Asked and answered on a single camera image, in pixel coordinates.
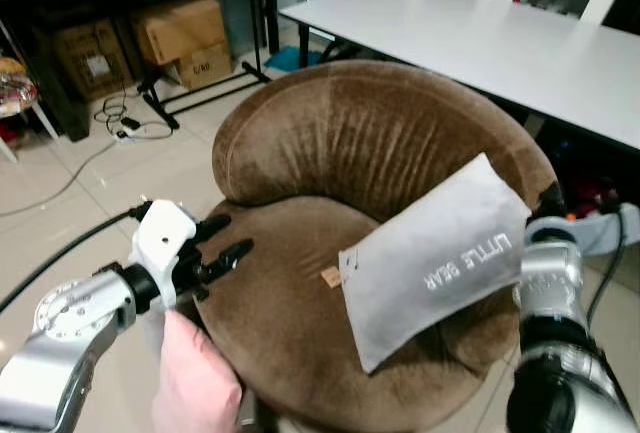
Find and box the grey pillow white lettering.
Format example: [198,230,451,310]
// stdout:
[338,153,533,374]

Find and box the pink pillow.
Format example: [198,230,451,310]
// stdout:
[150,308,244,433]

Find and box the teal floor mat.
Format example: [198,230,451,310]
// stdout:
[290,46,327,70]

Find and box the white power strip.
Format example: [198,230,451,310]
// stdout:
[115,116,147,140]

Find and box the small cardboard box black lettering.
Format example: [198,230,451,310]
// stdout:
[175,41,236,92]

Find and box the white table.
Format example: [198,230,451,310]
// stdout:
[280,0,640,149]

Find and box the plain tan cardboard box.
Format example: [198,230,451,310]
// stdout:
[130,0,231,66]

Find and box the dark cardboard box white label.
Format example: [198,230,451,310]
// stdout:
[50,18,136,104]

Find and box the stool with patterned cushion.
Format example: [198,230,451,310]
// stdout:
[0,53,61,164]

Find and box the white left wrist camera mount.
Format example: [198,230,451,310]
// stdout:
[130,200,199,306]

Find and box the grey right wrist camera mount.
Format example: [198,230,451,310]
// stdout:
[565,203,640,256]

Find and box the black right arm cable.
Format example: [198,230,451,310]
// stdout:
[585,208,631,329]

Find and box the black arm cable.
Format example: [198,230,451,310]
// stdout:
[0,203,151,314]
[585,208,631,329]

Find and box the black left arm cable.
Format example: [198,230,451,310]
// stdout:
[0,203,151,314]

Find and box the white floor cable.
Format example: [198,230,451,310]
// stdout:
[0,136,123,220]

